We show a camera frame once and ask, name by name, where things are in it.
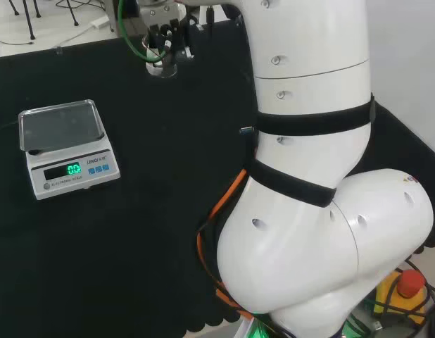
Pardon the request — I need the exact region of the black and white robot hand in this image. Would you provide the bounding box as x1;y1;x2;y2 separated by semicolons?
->
139;3;196;68

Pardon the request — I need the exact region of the clear glass beaker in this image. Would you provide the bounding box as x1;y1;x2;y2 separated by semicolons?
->
145;56;179;79

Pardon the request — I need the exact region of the white electronic balance steel pan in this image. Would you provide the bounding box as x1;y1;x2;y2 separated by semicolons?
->
18;99;121;201

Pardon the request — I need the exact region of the black bench cloth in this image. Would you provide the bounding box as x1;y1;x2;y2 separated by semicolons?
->
0;19;435;334

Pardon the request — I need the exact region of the yellow stop button box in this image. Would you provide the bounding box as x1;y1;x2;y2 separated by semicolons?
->
371;269;429;327

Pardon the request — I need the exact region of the green cable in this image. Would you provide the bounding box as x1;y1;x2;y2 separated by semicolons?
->
117;0;169;65

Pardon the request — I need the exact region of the thin black floor cable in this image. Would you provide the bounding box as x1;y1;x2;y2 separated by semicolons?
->
0;33;36;46

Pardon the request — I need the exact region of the orange cable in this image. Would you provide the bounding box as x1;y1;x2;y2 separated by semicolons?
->
196;168;256;318

